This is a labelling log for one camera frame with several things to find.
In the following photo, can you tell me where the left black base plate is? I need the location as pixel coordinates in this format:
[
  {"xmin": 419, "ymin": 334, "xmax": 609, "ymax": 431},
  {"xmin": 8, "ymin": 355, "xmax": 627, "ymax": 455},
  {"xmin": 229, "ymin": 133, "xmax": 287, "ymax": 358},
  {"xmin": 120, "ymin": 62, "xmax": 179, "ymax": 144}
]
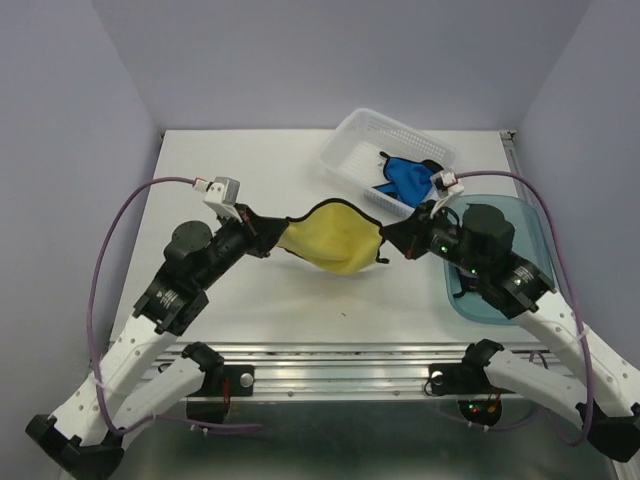
[{"xmin": 189, "ymin": 364, "xmax": 255, "ymax": 399}]

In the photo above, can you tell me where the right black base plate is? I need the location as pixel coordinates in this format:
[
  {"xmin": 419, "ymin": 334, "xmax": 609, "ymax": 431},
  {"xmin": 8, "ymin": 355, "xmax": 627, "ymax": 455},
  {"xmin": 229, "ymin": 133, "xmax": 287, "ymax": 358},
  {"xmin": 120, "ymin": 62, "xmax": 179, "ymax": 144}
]
[{"xmin": 423, "ymin": 363, "xmax": 511, "ymax": 397}]

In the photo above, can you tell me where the aluminium rail frame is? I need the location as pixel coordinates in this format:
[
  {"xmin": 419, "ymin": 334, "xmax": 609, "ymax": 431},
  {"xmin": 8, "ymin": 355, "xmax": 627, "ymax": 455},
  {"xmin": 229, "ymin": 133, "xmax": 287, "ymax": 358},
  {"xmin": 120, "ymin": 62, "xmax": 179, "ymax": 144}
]
[{"xmin": 58, "ymin": 129, "xmax": 640, "ymax": 480}]

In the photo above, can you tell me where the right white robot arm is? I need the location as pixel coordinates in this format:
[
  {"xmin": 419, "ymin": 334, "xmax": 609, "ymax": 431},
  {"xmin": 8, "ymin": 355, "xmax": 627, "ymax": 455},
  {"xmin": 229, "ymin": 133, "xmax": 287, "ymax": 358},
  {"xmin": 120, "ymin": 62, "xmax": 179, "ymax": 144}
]
[{"xmin": 381, "ymin": 203, "xmax": 639, "ymax": 462}]

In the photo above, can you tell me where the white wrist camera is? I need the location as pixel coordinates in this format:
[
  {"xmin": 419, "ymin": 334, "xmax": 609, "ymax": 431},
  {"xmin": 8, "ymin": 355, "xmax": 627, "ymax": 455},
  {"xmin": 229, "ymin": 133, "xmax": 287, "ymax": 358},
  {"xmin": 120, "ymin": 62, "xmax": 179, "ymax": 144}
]
[
  {"xmin": 430, "ymin": 169, "xmax": 464, "ymax": 218},
  {"xmin": 203, "ymin": 177, "xmax": 241, "ymax": 221}
]

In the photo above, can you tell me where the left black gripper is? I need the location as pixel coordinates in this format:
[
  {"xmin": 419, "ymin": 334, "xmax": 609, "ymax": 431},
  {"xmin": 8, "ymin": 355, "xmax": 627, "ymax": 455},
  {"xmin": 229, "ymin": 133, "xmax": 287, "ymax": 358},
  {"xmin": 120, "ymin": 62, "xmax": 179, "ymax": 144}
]
[{"xmin": 199, "ymin": 201, "xmax": 288, "ymax": 288}]

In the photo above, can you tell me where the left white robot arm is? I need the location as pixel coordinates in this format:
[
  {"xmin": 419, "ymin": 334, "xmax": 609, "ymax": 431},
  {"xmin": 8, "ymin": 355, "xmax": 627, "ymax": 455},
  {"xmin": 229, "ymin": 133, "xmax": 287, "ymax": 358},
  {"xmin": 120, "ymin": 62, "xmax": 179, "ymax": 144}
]
[{"xmin": 26, "ymin": 205, "xmax": 288, "ymax": 479}]

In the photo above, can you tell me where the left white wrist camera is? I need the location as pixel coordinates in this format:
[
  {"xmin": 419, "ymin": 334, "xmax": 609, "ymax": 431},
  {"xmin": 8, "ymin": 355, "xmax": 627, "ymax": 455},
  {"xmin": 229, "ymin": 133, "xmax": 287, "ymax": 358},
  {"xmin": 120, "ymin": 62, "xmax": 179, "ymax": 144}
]
[{"xmin": 203, "ymin": 177, "xmax": 241, "ymax": 221}]

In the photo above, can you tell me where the blue towel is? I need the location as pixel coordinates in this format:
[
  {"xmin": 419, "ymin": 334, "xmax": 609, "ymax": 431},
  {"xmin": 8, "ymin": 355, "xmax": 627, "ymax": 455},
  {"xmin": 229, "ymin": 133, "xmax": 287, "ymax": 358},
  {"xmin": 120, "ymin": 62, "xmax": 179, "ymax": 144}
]
[{"xmin": 374, "ymin": 151, "xmax": 443, "ymax": 208}]

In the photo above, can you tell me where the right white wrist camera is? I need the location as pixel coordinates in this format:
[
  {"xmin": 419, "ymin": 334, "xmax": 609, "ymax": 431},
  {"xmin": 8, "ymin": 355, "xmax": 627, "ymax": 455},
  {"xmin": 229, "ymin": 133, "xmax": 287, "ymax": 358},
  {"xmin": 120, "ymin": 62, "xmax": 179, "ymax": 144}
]
[{"xmin": 430, "ymin": 169, "xmax": 464, "ymax": 218}]

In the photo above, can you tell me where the blue translucent plastic tray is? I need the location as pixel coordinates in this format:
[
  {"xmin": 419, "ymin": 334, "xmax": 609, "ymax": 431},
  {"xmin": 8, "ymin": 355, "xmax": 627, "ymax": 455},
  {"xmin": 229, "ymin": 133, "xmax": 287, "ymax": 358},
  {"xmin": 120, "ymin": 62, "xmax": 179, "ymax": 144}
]
[{"xmin": 443, "ymin": 193, "xmax": 556, "ymax": 327}]

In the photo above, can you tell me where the white plastic basket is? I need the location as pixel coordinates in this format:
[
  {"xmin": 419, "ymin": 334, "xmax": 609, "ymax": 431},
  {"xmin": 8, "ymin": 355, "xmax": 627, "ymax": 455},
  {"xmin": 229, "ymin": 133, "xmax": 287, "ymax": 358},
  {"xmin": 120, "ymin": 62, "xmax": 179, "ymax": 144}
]
[{"xmin": 317, "ymin": 108, "xmax": 460, "ymax": 218}]

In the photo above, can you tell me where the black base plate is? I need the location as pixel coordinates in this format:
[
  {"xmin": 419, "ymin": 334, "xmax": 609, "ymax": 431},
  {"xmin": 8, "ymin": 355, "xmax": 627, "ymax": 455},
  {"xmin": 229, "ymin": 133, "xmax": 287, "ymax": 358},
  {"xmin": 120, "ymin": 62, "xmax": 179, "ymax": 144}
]
[
  {"xmin": 189, "ymin": 364, "xmax": 255, "ymax": 399},
  {"xmin": 423, "ymin": 363, "xmax": 511, "ymax": 397}
]

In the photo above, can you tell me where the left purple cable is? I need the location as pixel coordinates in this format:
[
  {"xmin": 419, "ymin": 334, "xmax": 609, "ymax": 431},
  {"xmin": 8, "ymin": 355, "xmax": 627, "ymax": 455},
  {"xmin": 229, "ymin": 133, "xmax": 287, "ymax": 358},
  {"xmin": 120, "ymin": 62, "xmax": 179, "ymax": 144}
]
[{"xmin": 87, "ymin": 177, "xmax": 264, "ymax": 435}]

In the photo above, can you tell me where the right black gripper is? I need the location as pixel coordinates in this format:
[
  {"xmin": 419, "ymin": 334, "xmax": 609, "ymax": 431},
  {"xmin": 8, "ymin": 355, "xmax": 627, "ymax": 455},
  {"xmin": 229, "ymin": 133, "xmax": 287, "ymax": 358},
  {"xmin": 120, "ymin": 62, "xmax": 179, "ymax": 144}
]
[{"xmin": 377, "ymin": 199, "xmax": 486, "ymax": 278}]

